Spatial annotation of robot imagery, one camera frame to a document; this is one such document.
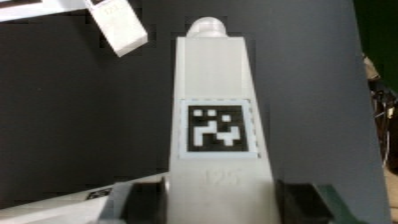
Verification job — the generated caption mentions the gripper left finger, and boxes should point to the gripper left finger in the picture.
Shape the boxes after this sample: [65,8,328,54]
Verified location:
[123,178,168,224]

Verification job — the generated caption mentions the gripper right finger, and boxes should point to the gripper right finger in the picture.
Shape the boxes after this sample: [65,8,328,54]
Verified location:
[276,180,356,224]

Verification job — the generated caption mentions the white desk top tray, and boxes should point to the white desk top tray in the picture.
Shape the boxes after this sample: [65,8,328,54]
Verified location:
[0,173,169,224]

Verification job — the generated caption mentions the white leg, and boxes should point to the white leg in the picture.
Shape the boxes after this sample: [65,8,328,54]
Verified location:
[168,17,281,224]
[84,0,148,57]

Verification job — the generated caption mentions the marker tag sheet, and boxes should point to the marker tag sheet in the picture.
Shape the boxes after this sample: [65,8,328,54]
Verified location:
[0,0,86,22]

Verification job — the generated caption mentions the black cables on table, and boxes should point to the black cables on table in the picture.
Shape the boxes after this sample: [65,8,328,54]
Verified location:
[361,56,398,174]

